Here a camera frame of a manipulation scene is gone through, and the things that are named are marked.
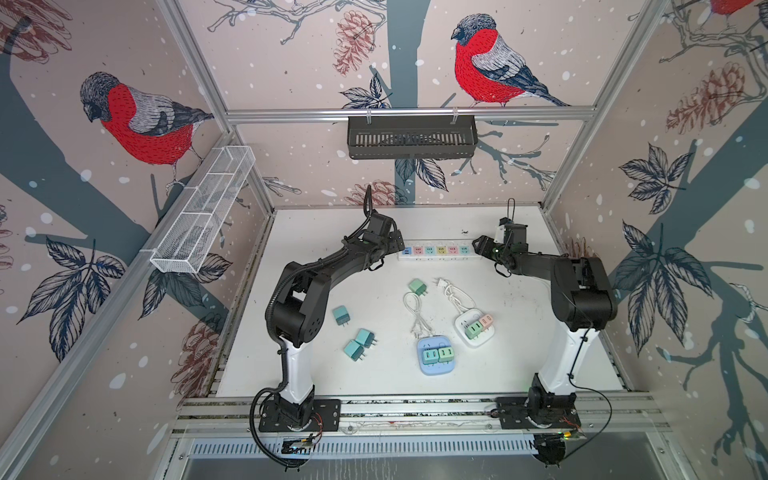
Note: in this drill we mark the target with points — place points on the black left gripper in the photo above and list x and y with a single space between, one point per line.
395 240

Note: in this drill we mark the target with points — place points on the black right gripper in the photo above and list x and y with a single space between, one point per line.
485 245

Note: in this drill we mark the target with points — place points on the white multicolour power strip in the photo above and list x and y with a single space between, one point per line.
437 250

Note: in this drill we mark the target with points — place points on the pink plug adapter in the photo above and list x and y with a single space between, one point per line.
486 321

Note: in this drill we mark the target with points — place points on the white square socket hub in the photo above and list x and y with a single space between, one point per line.
468 317

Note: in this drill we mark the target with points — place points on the blue square socket hub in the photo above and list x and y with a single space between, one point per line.
434 342

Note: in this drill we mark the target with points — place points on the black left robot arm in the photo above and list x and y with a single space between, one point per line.
295 314

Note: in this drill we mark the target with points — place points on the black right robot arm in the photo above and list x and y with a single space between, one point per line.
582 302

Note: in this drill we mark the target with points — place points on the black hanging wire basket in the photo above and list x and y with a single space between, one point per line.
437 137

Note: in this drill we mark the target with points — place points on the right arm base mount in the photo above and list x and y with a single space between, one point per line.
519 412

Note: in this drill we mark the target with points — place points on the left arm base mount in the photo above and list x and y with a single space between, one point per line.
313 415

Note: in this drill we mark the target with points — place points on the white wire mesh shelf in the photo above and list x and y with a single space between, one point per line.
193 232

